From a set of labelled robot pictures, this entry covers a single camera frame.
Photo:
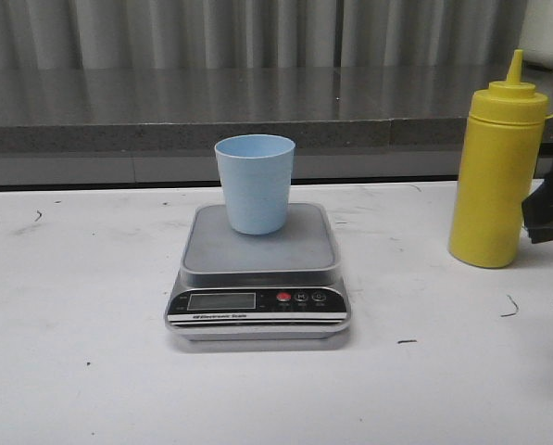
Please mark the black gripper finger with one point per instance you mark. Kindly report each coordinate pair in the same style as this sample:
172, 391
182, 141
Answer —
537, 211

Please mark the yellow squeeze bottle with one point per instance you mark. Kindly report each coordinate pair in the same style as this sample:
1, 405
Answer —
504, 131

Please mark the light blue plastic cup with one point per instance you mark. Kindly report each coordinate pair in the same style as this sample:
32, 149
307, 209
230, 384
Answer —
255, 176

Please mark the silver digital kitchen scale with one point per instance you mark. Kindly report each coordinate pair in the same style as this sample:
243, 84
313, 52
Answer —
282, 291

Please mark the white appliance in background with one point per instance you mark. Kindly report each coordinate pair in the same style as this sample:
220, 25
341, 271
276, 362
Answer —
536, 39

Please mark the grey stone counter ledge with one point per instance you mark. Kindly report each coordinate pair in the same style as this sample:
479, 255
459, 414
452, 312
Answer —
136, 128

